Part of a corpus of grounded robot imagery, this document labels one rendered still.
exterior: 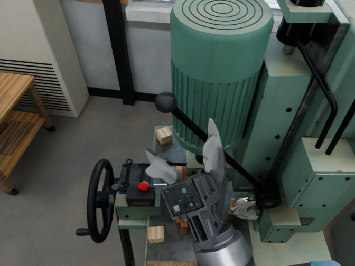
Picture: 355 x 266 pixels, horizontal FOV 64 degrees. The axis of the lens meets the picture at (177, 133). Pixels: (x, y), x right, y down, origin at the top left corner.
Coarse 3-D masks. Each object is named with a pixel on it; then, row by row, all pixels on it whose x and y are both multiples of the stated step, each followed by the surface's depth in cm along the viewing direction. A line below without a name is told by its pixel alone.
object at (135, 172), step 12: (132, 168) 87; (144, 168) 87; (120, 180) 84; (132, 180) 84; (144, 180) 84; (120, 192) 85; (132, 192) 81; (144, 192) 81; (132, 204) 82; (144, 204) 82
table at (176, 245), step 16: (160, 128) 111; (160, 144) 106; (176, 144) 106; (176, 160) 101; (128, 224) 89; (144, 224) 89; (160, 224) 86; (176, 224) 86; (176, 240) 83; (192, 240) 83; (160, 256) 80; (176, 256) 80; (192, 256) 80
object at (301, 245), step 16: (240, 192) 104; (224, 208) 100; (240, 224) 96; (256, 240) 93; (288, 240) 93; (304, 240) 93; (320, 240) 93; (256, 256) 90; (272, 256) 90; (288, 256) 90; (304, 256) 90; (320, 256) 90
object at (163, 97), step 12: (156, 96) 45; (168, 96) 44; (168, 108) 44; (180, 120) 48; (204, 132) 51; (228, 156) 56; (240, 168) 59; (252, 180) 62; (264, 180) 67; (264, 192) 66; (276, 192) 66; (264, 204) 67; (276, 204) 67
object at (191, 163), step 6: (186, 150) 83; (186, 156) 82; (192, 156) 82; (186, 162) 80; (192, 162) 80; (186, 168) 79; (192, 168) 79; (198, 168) 79; (204, 168) 79; (228, 168) 79; (186, 174) 82; (192, 174) 81
